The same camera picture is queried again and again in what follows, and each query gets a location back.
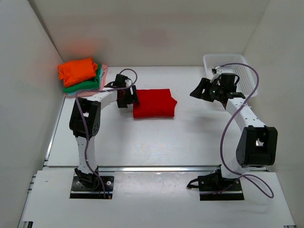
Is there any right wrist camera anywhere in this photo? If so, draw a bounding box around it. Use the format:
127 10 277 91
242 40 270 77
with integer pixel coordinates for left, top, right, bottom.
209 68 245 102

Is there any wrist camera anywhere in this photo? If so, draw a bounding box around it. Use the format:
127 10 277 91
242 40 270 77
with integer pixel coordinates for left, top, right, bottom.
209 68 245 102
104 74 133 89

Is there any folded mint t shirt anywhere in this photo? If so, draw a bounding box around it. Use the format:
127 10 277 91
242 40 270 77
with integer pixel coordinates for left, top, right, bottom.
66 66 105 96

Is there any folded green t shirt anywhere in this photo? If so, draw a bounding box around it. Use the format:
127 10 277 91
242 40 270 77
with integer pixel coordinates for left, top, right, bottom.
62 63 102 94

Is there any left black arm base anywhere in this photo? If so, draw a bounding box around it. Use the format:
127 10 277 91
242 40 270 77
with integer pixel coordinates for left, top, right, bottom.
70 172 114 200

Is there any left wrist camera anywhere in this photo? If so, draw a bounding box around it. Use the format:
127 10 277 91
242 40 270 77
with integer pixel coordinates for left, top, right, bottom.
104 74 133 89

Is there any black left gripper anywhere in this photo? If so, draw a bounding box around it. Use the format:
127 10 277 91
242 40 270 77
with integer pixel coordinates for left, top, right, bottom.
117 86 139 109

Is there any red t shirt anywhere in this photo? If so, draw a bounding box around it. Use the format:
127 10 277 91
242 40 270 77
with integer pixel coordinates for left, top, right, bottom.
133 88 177 119

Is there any folded pink t shirt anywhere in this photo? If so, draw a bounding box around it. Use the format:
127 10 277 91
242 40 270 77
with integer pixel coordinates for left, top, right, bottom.
63 64 108 97

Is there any folded orange t shirt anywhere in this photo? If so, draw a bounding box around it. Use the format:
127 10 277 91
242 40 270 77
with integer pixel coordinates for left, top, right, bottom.
57 57 98 87

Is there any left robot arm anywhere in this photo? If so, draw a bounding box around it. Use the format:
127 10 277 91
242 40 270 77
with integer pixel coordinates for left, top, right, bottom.
69 85 139 189

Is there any aluminium table rail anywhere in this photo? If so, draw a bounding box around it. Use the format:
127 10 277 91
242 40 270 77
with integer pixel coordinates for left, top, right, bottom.
98 165 217 172

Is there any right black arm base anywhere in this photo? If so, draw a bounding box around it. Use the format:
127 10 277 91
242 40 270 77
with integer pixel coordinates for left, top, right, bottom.
186 168 245 201

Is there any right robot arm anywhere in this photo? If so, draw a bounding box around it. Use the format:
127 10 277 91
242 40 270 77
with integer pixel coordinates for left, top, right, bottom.
190 74 278 190

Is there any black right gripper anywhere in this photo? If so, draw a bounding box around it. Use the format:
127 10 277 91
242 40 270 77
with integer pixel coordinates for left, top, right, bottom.
190 79 223 103

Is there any white plastic basket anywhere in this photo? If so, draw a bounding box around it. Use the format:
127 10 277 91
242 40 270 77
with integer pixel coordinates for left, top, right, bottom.
203 54 257 97

